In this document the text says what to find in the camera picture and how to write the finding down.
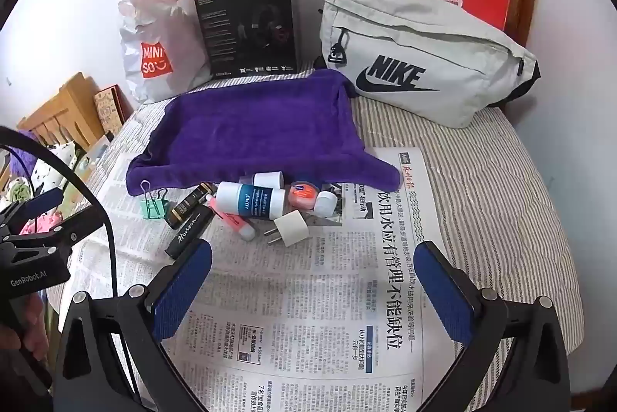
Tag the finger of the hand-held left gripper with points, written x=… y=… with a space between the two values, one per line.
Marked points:
x=77 y=226
x=46 y=199

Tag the small white bottle clear cap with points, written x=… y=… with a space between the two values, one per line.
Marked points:
x=267 y=179

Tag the small white jar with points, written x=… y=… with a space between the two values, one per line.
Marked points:
x=325 y=202

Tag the grey waist bag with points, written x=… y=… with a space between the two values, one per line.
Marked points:
x=434 y=41

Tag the patterned cardboard box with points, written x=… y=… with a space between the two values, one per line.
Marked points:
x=111 y=111

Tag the white green plush toy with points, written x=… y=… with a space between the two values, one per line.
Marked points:
x=14 y=190

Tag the black tube white script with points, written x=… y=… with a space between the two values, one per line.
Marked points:
x=185 y=236

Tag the green binder clip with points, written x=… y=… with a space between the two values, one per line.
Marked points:
x=153 y=207

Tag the newspaper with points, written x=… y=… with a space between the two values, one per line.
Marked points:
x=313 y=296

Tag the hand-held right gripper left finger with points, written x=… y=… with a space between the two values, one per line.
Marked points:
x=183 y=286

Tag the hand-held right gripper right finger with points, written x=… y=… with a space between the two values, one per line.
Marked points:
x=443 y=291

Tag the person's left hand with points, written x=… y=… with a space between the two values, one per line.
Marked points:
x=31 y=320

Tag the white plastic shopping bag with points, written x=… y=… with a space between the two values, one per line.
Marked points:
x=159 y=22

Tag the pink round tin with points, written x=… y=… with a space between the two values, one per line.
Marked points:
x=302 y=195

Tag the purple towel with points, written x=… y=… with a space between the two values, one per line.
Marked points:
x=250 y=123

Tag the pink tube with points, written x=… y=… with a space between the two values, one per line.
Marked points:
x=236 y=224

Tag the black headphone box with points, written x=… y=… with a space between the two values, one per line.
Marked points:
x=226 y=31

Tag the white bottle blue label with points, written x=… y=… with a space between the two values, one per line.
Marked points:
x=250 y=200

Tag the white spotted pillow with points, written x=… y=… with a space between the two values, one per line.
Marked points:
x=62 y=154

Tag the wooden headboard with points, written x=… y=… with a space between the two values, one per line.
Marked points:
x=67 y=103

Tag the purple plush toy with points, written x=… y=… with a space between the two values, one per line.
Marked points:
x=21 y=161

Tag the black tube gold bands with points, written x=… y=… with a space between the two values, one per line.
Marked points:
x=185 y=205

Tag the white plug adapter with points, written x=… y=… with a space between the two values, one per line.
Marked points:
x=289 y=229

